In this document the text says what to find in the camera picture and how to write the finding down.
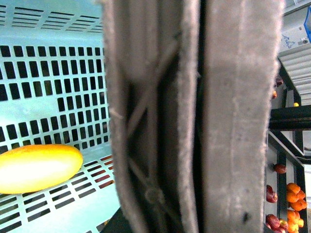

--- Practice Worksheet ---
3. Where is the yellow mango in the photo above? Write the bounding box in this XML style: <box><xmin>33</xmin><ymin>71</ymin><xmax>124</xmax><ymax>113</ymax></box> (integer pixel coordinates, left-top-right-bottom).
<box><xmin>0</xmin><ymin>144</ymin><xmax>83</xmax><ymax>194</ymax></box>

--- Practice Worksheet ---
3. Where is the orange fruit pile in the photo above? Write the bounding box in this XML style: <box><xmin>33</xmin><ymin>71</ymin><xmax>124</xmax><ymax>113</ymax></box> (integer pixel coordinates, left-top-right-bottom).
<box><xmin>286</xmin><ymin>183</ymin><xmax>307</xmax><ymax>233</ymax></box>

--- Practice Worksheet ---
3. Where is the red apple pile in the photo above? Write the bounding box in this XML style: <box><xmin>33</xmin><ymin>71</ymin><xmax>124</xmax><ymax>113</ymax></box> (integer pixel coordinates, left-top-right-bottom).
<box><xmin>266</xmin><ymin>164</ymin><xmax>288</xmax><ymax>233</ymax></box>

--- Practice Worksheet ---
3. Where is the brown basket handle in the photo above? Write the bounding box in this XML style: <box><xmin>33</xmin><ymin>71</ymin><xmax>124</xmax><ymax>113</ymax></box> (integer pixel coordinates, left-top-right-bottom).
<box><xmin>102</xmin><ymin>0</ymin><xmax>286</xmax><ymax>233</ymax></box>

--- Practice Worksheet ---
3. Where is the light blue plastic basket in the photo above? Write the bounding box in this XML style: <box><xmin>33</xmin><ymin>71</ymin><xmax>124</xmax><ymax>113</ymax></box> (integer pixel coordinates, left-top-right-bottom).
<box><xmin>0</xmin><ymin>0</ymin><xmax>119</xmax><ymax>233</ymax></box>

